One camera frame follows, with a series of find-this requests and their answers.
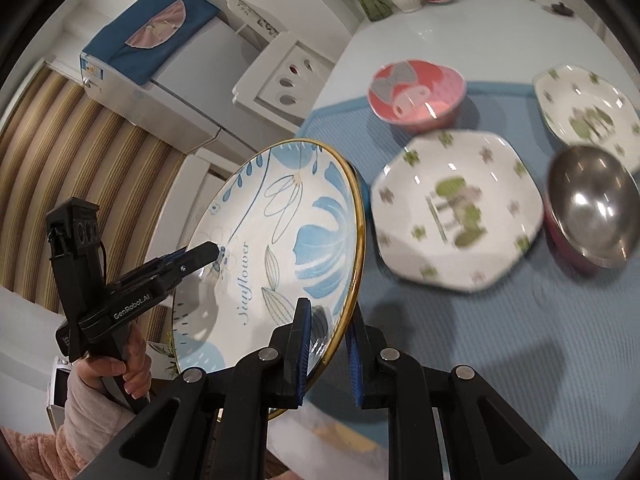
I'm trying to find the blue sunflower round plate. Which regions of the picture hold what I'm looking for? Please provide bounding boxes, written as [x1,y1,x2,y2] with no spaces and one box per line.
[172,139,366,384]

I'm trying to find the large hexagonal forest plate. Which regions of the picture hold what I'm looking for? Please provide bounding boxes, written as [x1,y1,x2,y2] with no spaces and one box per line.
[370,130,544,292]

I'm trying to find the pink cartoon melamine bowl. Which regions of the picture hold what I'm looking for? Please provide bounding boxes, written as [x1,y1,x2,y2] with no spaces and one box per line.
[367,60,466,134]

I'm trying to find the pink steel bowl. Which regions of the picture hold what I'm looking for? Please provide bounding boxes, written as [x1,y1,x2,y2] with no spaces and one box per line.
[544,145,639,274]

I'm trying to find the small hexagonal forest plate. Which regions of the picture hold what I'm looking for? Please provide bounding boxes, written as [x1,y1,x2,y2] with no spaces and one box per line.
[533,64,639,174]

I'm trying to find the pink sleeved left forearm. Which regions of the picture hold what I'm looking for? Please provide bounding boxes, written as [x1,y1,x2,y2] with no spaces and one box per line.
[1,370,134,480]

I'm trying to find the person's left hand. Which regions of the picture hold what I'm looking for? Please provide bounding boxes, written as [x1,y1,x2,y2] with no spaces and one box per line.
[74,322,152,399]

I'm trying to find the potted green plant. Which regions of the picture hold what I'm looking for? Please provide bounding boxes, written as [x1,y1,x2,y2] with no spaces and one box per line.
[146,341,179,380]

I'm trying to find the white refrigerator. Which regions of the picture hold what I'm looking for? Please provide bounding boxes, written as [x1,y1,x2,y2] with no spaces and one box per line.
[79,18,267,162]

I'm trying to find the blue textured table mat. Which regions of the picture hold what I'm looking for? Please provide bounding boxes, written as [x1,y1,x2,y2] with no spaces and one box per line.
[298,82,639,479]

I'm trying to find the white chair far left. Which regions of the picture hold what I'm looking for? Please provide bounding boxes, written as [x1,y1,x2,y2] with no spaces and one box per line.
[232,32,335,133]

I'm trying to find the blue fridge cover cloth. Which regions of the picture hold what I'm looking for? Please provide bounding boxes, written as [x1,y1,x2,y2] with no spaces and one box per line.
[84,0,219,86]

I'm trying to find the small black table object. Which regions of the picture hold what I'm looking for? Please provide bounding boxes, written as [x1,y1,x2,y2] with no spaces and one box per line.
[551,2,575,18]

